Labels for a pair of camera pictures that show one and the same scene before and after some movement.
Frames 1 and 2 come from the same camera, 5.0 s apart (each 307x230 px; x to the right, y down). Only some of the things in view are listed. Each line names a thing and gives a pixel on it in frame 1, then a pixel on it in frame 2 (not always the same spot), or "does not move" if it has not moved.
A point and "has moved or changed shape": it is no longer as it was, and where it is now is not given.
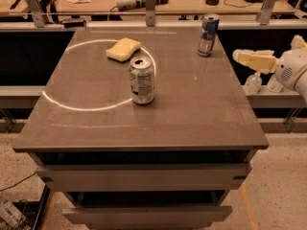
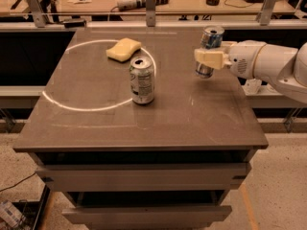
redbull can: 208,34 has moved or changed shape
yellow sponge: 123,49 does not move
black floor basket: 32,210 does not move
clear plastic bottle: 253,83 does not move
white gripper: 289,68 to 240,60
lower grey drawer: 149,217 does not move
